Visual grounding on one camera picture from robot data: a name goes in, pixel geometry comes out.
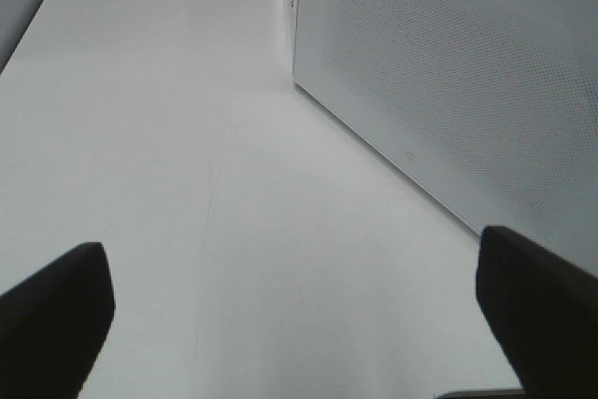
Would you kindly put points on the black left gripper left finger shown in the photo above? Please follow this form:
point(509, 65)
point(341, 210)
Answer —
point(55, 323)

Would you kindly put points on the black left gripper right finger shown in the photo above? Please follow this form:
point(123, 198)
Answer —
point(542, 311)

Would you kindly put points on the white microwave door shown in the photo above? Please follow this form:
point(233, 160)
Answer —
point(467, 72)

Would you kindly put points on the white microwave oven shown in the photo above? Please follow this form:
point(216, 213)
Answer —
point(467, 67)

